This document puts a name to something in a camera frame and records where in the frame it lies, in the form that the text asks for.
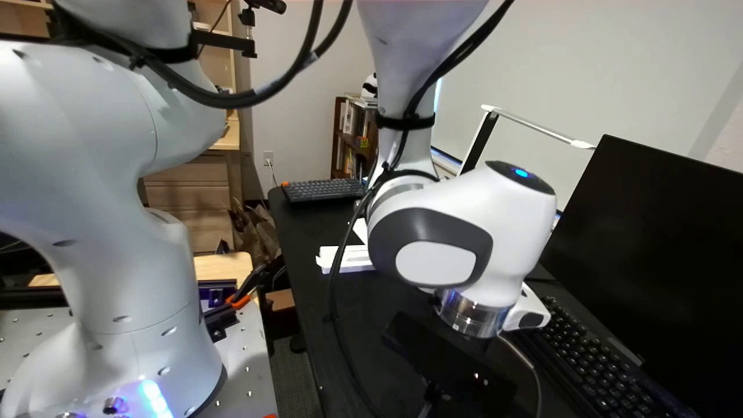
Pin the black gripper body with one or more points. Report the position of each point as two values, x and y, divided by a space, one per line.
459 400

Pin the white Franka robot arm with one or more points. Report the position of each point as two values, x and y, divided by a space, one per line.
76 193

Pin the black keyboard blue backlight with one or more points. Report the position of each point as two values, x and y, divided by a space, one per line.
594 362

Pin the flat white plastic box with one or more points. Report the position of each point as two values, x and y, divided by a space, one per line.
339 257

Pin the black computer monitor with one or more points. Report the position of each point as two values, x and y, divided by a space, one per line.
658 255

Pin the small black keyboard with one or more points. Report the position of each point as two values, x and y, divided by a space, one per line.
315 190

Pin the small blue device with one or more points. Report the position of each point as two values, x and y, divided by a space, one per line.
214 297

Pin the dark wooden bookshelf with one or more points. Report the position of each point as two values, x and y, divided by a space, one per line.
351 142

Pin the white desk lamp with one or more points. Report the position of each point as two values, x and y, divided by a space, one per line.
541 127

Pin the panda plush toy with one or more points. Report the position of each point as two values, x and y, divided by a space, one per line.
370 86

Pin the light wooden shelf unit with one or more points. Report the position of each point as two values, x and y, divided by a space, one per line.
201 199

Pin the white roller blind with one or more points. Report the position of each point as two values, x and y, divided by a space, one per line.
635 61

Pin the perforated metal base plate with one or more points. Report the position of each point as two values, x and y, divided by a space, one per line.
246 372

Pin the white wall outlet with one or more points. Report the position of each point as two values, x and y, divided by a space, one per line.
269 159

